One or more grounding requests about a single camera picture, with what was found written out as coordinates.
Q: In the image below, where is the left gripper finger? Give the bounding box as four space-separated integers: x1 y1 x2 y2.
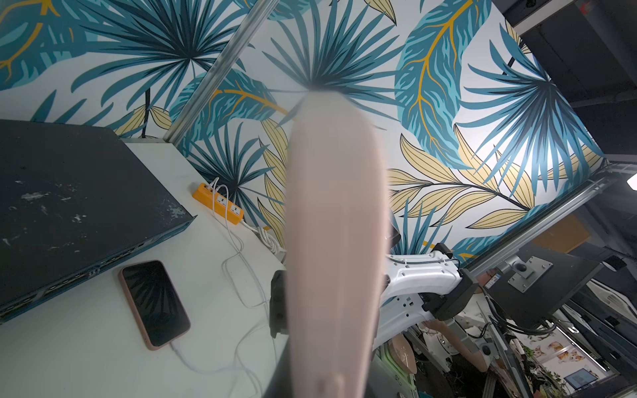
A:
269 270 288 338

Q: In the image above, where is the phone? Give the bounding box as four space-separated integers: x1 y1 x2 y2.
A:
285 91 389 397
119 260 191 351

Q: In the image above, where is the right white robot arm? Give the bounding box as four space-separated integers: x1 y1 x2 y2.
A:
373 250 479 348

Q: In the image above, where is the orange power strip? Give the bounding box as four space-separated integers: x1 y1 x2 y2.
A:
192 183 244 225

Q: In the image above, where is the coiled white cord right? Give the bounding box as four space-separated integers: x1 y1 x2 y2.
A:
243 218 287 262

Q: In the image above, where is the dark grey network switch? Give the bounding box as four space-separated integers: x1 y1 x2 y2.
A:
1 120 193 322

